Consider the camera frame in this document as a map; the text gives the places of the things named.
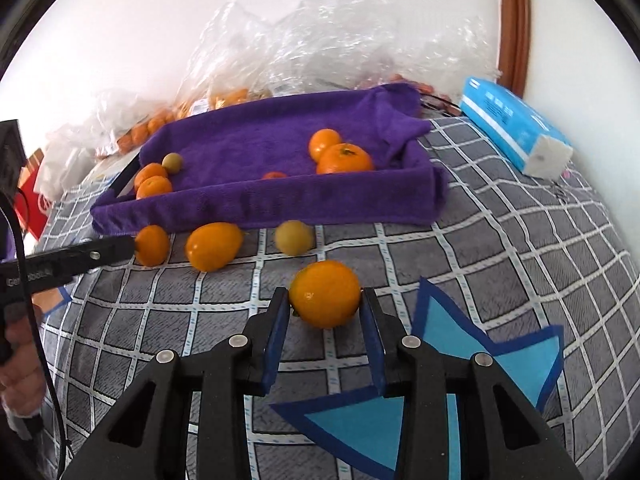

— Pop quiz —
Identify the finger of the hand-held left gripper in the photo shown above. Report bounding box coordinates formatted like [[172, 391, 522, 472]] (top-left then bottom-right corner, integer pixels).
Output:
[[69, 236, 137, 275]]

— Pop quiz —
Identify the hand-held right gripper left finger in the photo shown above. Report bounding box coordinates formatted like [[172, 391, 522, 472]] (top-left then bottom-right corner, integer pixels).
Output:
[[60, 287, 292, 480]]

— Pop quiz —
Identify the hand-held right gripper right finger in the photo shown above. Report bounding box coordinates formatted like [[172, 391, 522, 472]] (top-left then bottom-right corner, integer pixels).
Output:
[[360, 287, 586, 480]]

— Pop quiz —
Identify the round orange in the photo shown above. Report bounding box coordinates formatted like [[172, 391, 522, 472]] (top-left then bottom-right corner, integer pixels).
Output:
[[134, 225, 171, 267], [289, 261, 362, 330], [134, 162, 168, 186], [136, 176, 173, 200], [308, 129, 344, 163]]

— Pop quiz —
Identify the pile of red fruits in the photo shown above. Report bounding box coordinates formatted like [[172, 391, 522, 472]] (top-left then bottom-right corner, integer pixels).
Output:
[[390, 74, 461, 112]]

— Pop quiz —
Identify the person's left hand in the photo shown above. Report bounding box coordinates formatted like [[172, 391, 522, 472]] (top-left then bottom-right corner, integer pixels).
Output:
[[0, 305, 48, 421]]

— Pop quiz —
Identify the red paper bag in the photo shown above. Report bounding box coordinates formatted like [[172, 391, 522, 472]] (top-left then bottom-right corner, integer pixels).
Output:
[[12, 147, 53, 241]]

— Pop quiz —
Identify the blue paper cutout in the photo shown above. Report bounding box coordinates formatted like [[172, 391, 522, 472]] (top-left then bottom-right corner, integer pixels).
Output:
[[270, 277, 566, 480]]

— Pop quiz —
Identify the yellow-green round fruit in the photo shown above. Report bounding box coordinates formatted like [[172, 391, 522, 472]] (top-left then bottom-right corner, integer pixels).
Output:
[[274, 220, 315, 256]]

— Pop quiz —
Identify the oval yellow-orange fruit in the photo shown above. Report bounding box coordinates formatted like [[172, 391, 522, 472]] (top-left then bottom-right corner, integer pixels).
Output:
[[185, 222, 245, 272]]

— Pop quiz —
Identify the pile of small tangerines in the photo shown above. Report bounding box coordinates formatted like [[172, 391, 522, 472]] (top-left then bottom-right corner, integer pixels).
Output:
[[116, 110, 176, 156]]

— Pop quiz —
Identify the checked grey bed sheet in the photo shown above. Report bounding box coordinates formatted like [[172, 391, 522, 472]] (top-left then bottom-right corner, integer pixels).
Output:
[[10, 110, 640, 480]]

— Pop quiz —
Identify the large tangerine with green stem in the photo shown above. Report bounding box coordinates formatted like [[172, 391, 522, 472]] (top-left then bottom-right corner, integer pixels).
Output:
[[316, 143, 375, 175]]

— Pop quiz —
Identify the purple towel-lined tray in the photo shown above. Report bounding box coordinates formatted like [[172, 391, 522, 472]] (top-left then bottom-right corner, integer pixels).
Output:
[[90, 82, 449, 237]]

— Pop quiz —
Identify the blue tissue pack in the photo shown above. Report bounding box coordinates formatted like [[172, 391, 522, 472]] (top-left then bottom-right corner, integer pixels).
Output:
[[459, 76, 574, 179]]

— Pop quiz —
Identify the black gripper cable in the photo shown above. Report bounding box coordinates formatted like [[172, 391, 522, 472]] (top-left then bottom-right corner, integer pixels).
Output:
[[0, 192, 71, 480]]

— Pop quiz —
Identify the brown wooden door frame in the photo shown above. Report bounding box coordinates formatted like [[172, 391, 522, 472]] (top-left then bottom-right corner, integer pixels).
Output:
[[495, 0, 532, 101]]

